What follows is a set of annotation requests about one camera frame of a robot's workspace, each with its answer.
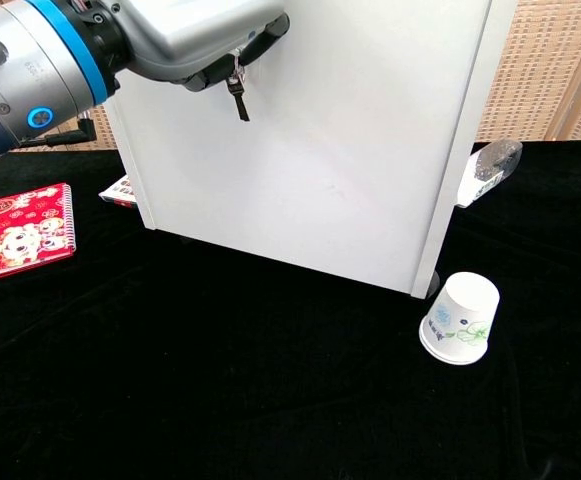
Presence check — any white paper cup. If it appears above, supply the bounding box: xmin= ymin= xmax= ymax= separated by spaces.
xmin=418 ymin=271 xmax=501 ymax=366

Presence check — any black velvet tablecloth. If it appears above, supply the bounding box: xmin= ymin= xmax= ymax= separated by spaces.
xmin=0 ymin=139 xmax=581 ymax=480

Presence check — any clear plastic packet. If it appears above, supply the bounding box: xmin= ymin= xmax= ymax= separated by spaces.
xmin=454 ymin=139 xmax=524 ymax=210

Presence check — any red spiral desk calendar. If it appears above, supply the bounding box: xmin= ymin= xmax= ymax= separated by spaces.
xmin=0 ymin=182 xmax=77 ymax=289

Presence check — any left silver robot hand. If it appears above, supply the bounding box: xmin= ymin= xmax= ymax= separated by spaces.
xmin=114 ymin=0 xmax=291 ymax=93

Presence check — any white metal cabinet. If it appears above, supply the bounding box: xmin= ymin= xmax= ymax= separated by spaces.
xmin=102 ymin=0 xmax=516 ymax=301

